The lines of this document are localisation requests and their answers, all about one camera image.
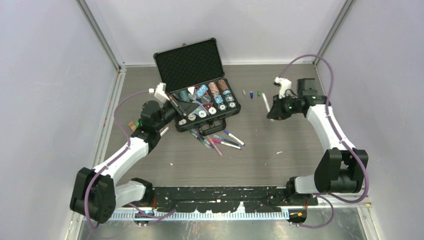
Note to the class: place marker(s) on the pink marker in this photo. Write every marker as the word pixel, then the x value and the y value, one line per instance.
pixel 214 146

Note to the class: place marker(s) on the dark purple marker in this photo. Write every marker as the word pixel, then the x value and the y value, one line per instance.
pixel 206 139

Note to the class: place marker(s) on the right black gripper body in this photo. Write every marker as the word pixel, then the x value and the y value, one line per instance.
pixel 285 107

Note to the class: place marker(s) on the brown wooden block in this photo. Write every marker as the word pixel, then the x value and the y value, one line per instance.
pixel 132 126

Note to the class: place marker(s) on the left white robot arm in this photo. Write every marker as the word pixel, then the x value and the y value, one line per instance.
pixel 96 194

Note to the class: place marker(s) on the dark green marker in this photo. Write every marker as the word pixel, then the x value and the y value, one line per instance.
pixel 192 132

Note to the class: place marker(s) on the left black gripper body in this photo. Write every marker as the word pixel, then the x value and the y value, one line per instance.
pixel 174 105

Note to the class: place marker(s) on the black poker chip case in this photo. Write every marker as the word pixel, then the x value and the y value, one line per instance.
pixel 195 73

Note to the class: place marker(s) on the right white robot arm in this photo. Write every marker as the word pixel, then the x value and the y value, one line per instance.
pixel 341 172

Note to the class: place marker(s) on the purple cap white marker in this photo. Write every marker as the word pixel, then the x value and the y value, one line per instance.
pixel 234 137

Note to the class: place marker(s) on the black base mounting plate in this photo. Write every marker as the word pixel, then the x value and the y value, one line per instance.
pixel 224 199

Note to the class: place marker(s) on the light blue marker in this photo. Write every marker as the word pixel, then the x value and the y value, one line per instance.
pixel 225 140

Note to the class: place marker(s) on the magenta cap white marker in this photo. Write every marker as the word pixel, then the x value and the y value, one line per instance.
pixel 226 144

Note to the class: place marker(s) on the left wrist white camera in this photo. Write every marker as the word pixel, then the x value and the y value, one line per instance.
pixel 159 92

